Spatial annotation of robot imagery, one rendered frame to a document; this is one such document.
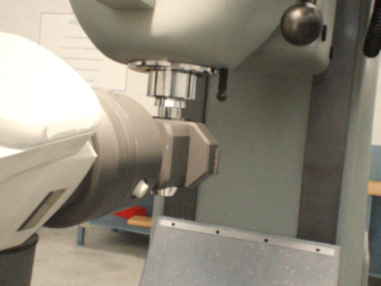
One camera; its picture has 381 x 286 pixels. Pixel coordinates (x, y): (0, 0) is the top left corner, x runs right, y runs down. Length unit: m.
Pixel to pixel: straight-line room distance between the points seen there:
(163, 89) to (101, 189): 0.17
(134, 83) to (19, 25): 1.69
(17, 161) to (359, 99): 0.66
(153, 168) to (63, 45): 5.44
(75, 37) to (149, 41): 5.29
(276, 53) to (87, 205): 0.32
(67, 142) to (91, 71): 5.28
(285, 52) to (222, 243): 0.39
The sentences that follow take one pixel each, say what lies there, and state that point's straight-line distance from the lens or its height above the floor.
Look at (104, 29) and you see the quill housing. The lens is 0.39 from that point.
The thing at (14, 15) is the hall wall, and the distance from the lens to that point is 6.23.
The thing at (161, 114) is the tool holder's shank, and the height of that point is 1.26.
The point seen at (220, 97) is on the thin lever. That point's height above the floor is 1.28.
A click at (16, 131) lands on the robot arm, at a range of 0.17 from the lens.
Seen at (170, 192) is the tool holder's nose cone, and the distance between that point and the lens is 0.44.
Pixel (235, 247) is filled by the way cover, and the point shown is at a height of 1.06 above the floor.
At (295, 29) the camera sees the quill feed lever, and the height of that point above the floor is 1.33.
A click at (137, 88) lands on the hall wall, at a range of 5.18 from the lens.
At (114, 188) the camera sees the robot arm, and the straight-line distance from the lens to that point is 0.28.
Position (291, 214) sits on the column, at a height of 1.12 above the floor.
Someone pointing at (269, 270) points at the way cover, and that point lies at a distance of 0.80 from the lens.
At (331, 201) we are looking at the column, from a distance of 0.79.
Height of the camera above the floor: 1.26
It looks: 3 degrees down
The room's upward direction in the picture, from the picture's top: 5 degrees clockwise
